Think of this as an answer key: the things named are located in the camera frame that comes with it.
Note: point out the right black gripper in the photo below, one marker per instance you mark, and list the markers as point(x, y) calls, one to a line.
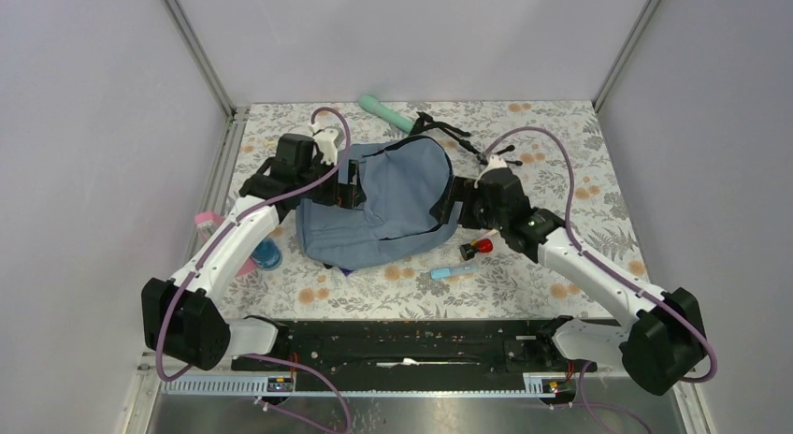
point(461, 189)

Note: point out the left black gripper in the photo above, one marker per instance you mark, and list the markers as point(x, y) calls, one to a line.
point(349, 195)

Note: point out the blue grey backpack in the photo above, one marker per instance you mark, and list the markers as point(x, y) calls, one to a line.
point(402, 180)

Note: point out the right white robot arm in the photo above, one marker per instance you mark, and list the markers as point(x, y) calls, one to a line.
point(658, 337)

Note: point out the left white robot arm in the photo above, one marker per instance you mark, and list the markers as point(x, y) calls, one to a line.
point(180, 315)

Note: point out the white orange pen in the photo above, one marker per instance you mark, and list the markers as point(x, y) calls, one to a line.
point(487, 235)

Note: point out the red black button toy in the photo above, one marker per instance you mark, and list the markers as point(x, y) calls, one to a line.
point(469, 250)

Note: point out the light blue marker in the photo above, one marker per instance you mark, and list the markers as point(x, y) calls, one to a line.
point(449, 272)

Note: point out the mint green tube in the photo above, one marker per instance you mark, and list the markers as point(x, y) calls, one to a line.
point(375, 107)

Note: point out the floral table mat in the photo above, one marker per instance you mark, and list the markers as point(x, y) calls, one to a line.
point(564, 167)

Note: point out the pink metronome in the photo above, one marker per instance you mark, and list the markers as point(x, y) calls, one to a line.
point(207, 223)

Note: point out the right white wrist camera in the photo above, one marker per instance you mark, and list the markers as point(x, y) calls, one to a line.
point(493, 162)

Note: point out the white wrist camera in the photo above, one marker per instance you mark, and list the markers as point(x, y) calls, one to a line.
point(493, 162)
point(328, 141)

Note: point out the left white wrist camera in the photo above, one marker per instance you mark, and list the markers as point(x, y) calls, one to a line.
point(328, 141)

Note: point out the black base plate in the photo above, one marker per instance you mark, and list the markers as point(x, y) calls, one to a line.
point(443, 350)

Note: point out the grey slotted cable duct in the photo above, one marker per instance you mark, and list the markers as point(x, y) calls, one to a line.
point(521, 385)

